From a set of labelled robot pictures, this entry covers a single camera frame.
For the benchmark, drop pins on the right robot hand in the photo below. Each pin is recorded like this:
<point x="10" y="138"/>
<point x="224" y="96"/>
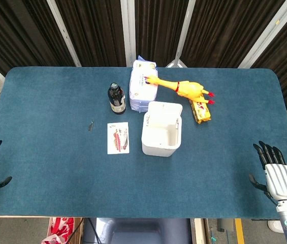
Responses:
<point x="279" y="176"/>

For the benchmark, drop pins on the white plastic box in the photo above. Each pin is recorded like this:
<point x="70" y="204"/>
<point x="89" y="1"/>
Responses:
<point x="161" y="129"/>

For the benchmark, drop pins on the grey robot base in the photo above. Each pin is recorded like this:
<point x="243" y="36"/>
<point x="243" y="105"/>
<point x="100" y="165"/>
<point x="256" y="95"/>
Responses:
<point x="138" y="231"/>

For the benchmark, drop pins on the red and white bag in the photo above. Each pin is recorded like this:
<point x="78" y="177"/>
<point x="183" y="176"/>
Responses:
<point x="60" y="228"/>

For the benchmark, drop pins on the blue table mat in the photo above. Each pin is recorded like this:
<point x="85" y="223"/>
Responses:
<point x="82" y="178"/>

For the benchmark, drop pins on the yellow snack packet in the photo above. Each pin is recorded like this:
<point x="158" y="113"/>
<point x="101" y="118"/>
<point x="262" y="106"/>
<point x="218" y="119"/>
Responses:
<point x="201" y="111"/>

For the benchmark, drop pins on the yellow rubber chicken toy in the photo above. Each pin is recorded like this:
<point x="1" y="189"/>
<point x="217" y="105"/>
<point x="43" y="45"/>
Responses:
<point x="186" y="87"/>

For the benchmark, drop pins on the white printed card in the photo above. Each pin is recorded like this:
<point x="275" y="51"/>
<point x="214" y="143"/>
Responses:
<point x="118" y="138"/>

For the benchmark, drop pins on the dark glass bottle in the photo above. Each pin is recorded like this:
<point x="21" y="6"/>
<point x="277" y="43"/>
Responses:
<point x="116" y="100"/>

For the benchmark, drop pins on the white tissue pack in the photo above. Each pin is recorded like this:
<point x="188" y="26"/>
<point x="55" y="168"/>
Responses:
<point x="143" y="86"/>

